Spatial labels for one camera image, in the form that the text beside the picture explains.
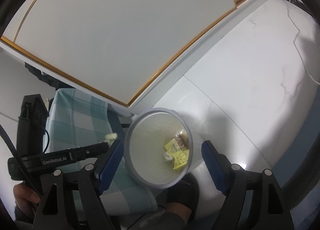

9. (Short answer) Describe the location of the small light green wrapper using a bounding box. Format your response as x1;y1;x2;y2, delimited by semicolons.
103;132;118;146

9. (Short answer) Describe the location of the yellow snack wrapper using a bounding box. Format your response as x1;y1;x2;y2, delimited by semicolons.
164;130;190;170

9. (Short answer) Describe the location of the grey round trash bin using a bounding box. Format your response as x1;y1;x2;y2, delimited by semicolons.
124;108;194;189

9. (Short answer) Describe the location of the person's left hand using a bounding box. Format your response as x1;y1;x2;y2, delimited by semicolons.
13;183;40;211

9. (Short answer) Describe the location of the person's black slipper foot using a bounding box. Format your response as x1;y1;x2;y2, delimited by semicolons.
166;173;200;222

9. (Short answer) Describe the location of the teal checked tablecloth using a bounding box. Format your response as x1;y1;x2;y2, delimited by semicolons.
44;88;158;215

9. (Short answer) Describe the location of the white gold-trimmed cabinet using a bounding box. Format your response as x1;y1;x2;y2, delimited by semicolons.
1;0;245;107

